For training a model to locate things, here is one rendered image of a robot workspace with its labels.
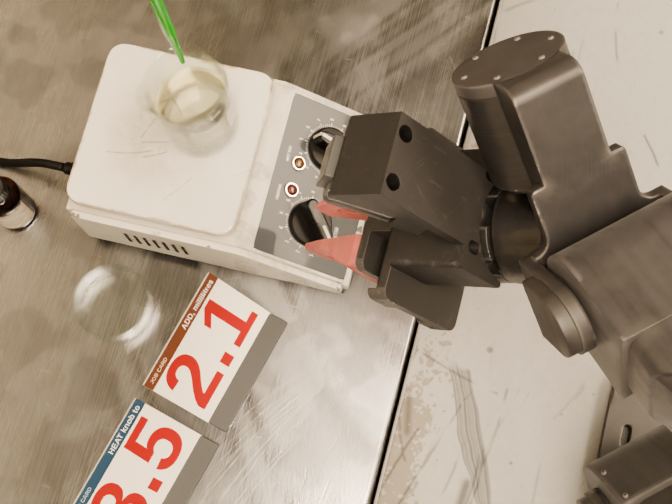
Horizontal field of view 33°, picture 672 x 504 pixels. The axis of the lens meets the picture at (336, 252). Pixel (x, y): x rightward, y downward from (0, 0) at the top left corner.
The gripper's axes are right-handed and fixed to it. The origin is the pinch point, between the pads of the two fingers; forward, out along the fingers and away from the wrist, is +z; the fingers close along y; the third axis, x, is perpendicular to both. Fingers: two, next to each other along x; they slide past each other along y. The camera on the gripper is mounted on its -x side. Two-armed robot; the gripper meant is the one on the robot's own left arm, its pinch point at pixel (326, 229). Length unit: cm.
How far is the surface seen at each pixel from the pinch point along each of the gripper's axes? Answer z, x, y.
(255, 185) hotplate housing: 9.1, 0.9, -3.6
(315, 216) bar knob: 5.8, 4.1, -2.5
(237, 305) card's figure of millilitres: 11.9, 4.7, 4.0
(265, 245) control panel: 8.2, 2.5, 0.2
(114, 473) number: 14.8, 0.7, 17.5
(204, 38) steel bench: 20.0, 0.8, -16.2
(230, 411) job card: 12.0, 6.8, 11.3
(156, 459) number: 14.1, 3.3, 15.8
